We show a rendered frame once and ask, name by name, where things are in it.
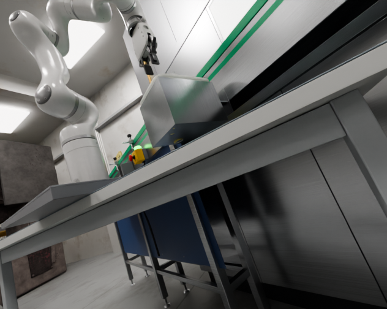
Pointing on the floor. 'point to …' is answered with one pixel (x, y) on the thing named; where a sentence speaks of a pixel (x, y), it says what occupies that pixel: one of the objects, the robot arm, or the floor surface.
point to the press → (13, 174)
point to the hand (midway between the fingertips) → (151, 65)
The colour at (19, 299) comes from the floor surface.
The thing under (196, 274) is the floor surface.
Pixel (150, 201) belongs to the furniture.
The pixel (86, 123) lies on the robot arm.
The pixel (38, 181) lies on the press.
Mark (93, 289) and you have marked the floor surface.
